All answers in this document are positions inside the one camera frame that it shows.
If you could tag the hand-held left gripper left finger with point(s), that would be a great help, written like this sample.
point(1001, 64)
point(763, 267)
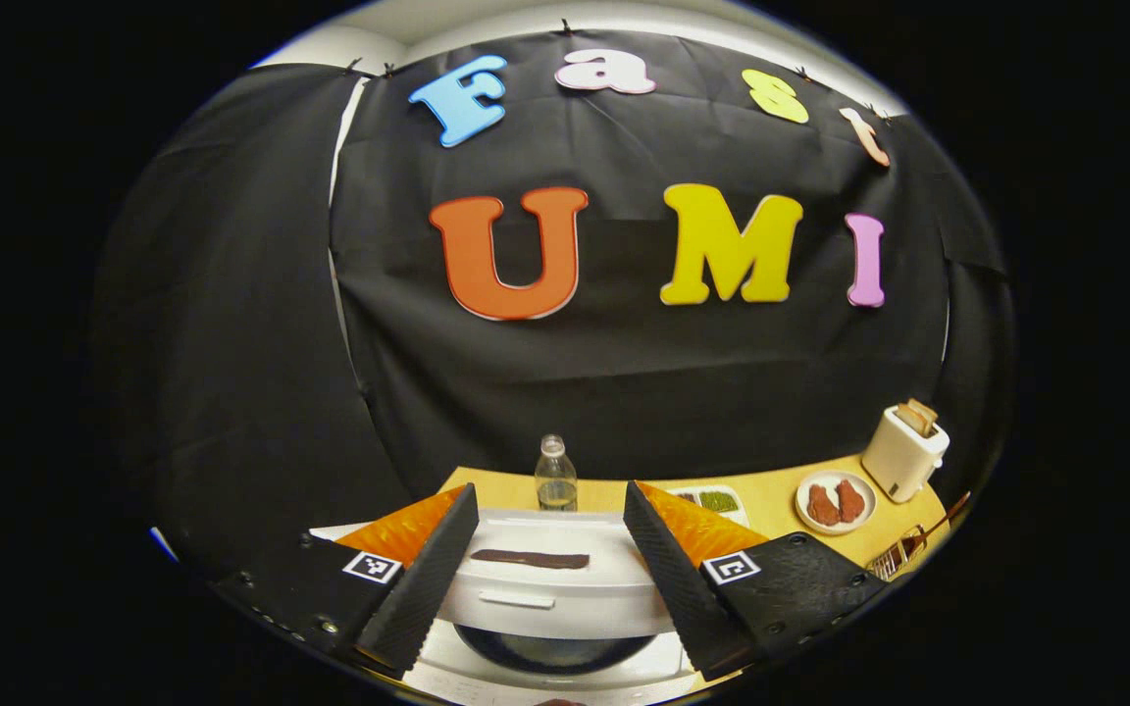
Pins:
point(423, 588)

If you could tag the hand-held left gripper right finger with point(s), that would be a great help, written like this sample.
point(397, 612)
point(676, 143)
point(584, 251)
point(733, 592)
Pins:
point(678, 588)

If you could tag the white rice cooker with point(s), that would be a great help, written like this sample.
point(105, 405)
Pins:
point(545, 588)

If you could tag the white divided seasoning tray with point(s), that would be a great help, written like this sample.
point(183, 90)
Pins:
point(720, 502)

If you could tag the clear plastic bottle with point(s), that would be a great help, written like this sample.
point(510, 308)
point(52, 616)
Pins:
point(555, 480)

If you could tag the brown meat piece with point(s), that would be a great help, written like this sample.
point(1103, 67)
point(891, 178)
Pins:
point(823, 506)
point(850, 500)

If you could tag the white round plate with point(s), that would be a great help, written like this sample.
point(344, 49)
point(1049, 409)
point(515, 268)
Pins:
point(868, 502)

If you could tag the black backdrop cloth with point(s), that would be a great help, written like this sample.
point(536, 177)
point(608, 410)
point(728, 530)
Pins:
point(624, 373)

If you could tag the white toaster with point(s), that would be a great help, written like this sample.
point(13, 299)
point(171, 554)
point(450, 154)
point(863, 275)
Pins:
point(903, 461)

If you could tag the toast slice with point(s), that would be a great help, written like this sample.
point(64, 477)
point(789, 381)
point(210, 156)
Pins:
point(924, 412)
point(910, 420)

